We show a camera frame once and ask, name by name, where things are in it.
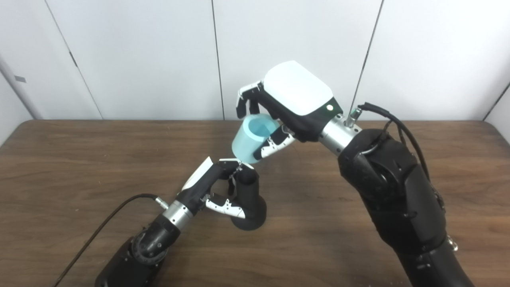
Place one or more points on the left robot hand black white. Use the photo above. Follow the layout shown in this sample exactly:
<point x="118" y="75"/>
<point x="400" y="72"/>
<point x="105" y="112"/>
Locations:
<point x="195" y="191"/>

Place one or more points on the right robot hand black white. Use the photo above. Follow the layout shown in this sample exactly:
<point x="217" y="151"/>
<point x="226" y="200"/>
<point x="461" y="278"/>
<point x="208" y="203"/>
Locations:
<point x="297" y="91"/>

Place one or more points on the black flared nozzle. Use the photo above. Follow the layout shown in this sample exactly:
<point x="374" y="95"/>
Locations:
<point x="249" y="191"/>

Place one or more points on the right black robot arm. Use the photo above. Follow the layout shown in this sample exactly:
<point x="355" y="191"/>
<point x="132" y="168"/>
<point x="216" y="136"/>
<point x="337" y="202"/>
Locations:
<point x="394" y="191"/>

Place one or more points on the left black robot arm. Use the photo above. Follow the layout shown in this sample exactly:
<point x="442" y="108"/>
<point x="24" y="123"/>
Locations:
<point x="147" y="247"/>

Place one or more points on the small grey wall tape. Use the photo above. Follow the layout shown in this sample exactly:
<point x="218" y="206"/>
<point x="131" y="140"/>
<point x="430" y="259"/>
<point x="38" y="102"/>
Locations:
<point x="20" y="79"/>

